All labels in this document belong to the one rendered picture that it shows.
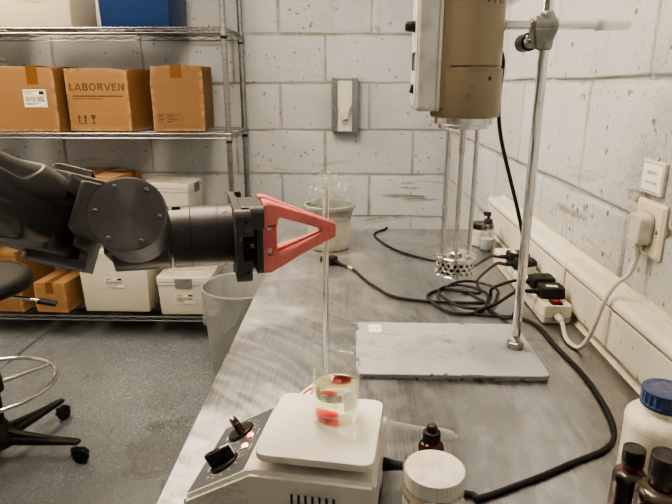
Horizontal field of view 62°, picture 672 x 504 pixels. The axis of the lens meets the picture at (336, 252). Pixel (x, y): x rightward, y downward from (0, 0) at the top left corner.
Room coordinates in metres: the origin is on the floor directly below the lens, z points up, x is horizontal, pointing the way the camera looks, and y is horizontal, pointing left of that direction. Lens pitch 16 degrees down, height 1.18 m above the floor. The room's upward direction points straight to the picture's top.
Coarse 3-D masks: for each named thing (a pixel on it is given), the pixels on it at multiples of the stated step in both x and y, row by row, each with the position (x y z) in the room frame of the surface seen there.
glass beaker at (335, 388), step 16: (320, 352) 0.56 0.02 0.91; (336, 352) 0.56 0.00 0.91; (320, 368) 0.51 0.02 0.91; (336, 368) 0.51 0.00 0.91; (352, 368) 0.52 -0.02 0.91; (320, 384) 0.51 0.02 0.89; (336, 384) 0.51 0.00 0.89; (352, 384) 0.52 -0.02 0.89; (320, 400) 0.51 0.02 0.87; (336, 400) 0.51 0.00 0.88; (352, 400) 0.52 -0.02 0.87; (320, 416) 0.52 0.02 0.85; (336, 416) 0.51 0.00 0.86; (352, 416) 0.52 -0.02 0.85; (336, 432) 0.51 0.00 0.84
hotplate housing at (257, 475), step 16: (384, 432) 0.55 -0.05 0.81; (384, 448) 0.55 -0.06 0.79; (256, 464) 0.48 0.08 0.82; (272, 464) 0.48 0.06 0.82; (288, 464) 0.48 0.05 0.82; (384, 464) 0.53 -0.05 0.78; (400, 464) 0.53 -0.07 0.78; (224, 480) 0.48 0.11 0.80; (240, 480) 0.47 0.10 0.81; (256, 480) 0.47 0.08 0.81; (272, 480) 0.47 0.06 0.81; (288, 480) 0.46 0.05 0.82; (304, 480) 0.46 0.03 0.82; (320, 480) 0.46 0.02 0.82; (336, 480) 0.46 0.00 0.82; (352, 480) 0.46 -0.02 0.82; (368, 480) 0.46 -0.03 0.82; (192, 496) 0.49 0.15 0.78; (208, 496) 0.48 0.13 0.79; (224, 496) 0.48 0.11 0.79; (240, 496) 0.47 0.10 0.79; (256, 496) 0.47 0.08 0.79; (272, 496) 0.47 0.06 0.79; (288, 496) 0.46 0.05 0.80; (304, 496) 0.46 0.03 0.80; (320, 496) 0.46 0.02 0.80; (336, 496) 0.46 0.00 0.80; (352, 496) 0.45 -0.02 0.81; (368, 496) 0.45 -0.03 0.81
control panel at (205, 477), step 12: (252, 420) 0.59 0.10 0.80; (264, 420) 0.57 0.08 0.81; (228, 432) 0.59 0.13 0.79; (216, 444) 0.57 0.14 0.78; (240, 444) 0.54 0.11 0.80; (252, 444) 0.52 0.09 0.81; (240, 456) 0.51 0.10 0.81; (204, 468) 0.52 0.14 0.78; (228, 468) 0.50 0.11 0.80; (240, 468) 0.48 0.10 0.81; (204, 480) 0.50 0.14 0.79; (216, 480) 0.48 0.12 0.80
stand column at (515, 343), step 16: (544, 0) 0.87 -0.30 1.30; (544, 64) 0.86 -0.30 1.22; (544, 80) 0.86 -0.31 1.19; (544, 96) 0.87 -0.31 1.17; (528, 160) 0.87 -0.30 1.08; (528, 176) 0.87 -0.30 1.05; (528, 192) 0.87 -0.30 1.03; (528, 208) 0.86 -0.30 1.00; (528, 224) 0.86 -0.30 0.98; (528, 240) 0.86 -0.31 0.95; (528, 256) 0.87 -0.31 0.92; (512, 336) 0.87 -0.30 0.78
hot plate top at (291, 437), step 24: (288, 408) 0.56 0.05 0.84; (312, 408) 0.56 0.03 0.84; (360, 408) 0.56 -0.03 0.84; (264, 432) 0.51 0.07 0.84; (288, 432) 0.51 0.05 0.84; (312, 432) 0.51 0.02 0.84; (360, 432) 0.51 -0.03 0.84; (264, 456) 0.47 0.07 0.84; (288, 456) 0.47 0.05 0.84; (312, 456) 0.47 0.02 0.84; (336, 456) 0.47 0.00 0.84; (360, 456) 0.47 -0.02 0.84
